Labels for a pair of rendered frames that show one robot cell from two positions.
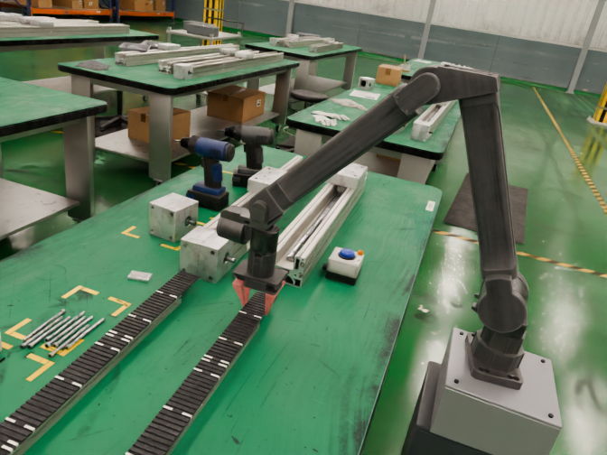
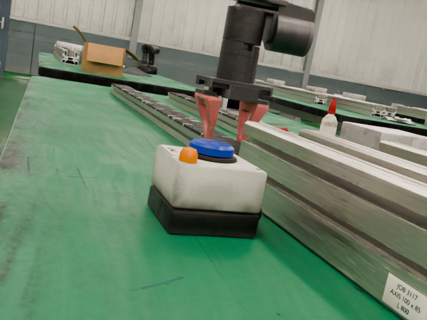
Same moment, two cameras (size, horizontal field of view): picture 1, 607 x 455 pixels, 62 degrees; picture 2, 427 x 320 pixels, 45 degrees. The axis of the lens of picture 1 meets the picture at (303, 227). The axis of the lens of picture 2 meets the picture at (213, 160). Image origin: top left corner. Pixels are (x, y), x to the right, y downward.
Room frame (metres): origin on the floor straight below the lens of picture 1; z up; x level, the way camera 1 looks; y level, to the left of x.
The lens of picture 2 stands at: (1.56, -0.38, 0.92)
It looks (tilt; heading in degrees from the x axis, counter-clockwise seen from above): 10 degrees down; 145
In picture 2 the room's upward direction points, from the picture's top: 10 degrees clockwise
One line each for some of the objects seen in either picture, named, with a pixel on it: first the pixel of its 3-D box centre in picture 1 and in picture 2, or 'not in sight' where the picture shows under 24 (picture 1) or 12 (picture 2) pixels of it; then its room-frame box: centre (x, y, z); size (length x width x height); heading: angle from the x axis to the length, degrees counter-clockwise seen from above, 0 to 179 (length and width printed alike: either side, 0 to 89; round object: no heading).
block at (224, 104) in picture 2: not in sight; (226, 99); (0.22, 0.57, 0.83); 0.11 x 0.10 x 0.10; 77
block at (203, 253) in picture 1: (210, 255); (375, 162); (1.10, 0.22, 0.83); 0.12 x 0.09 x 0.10; 76
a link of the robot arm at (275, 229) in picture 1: (262, 236); (248, 27); (0.93, 0.08, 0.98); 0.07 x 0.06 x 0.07; 70
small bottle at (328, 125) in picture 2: not in sight; (329, 122); (0.71, 0.53, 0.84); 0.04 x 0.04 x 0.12
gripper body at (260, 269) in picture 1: (261, 264); (236, 68); (0.93, 0.08, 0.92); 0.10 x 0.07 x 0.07; 76
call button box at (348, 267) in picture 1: (341, 264); (213, 188); (1.18, -0.12, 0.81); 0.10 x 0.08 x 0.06; 76
